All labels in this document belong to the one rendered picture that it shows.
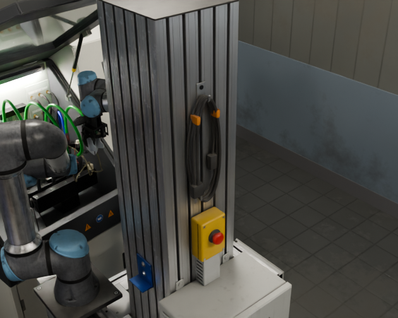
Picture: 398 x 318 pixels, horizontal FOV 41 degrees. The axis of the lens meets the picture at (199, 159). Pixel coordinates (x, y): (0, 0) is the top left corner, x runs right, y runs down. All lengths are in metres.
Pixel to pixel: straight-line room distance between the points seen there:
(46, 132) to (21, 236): 0.35
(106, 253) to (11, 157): 1.18
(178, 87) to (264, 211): 2.80
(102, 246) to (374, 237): 2.02
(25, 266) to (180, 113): 0.76
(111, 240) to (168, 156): 1.34
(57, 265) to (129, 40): 0.80
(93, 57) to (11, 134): 1.15
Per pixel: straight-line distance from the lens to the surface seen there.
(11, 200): 1.66
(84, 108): 1.96
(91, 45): 2.64
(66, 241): 1.77
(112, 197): 2.51
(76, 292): 1.85
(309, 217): 3.98
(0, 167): 1.59
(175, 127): 1.31
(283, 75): 4.36
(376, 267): 3.67
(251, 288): 1.61
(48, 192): 2.56
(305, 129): 4.36
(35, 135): 1.56
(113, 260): 2.71
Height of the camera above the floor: 2.35
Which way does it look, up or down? 31 degrees down
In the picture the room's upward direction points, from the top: 1 degrees counter-clockwise
